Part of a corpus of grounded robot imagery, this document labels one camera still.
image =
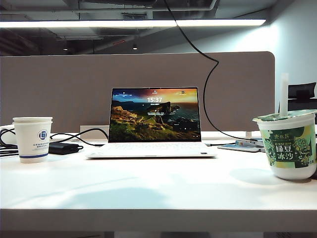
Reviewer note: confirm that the small ceiling spot lamp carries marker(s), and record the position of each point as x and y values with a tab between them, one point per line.
65	48
135	47

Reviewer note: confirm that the taupe desk partition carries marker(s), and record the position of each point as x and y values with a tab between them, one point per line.
62	86

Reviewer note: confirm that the long ceiling light strip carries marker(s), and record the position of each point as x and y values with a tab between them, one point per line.
99	24

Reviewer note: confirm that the green printed plastic drink cup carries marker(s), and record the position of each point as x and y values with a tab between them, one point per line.
284	148

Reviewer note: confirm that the white drinking straw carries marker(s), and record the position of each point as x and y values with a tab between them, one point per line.
284	94

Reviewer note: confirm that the flat silver device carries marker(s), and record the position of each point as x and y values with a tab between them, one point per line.
235	148

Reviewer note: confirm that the black power adapter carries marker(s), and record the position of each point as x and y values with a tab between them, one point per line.
63	148

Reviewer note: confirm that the white laptop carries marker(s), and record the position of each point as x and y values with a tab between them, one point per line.
153	116

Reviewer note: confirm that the black office chair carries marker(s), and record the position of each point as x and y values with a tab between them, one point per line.
302	90

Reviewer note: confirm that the white paper cup blue logo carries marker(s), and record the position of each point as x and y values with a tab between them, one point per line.
32	143

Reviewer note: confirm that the colourful printed card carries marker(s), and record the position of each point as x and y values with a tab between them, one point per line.
244	143

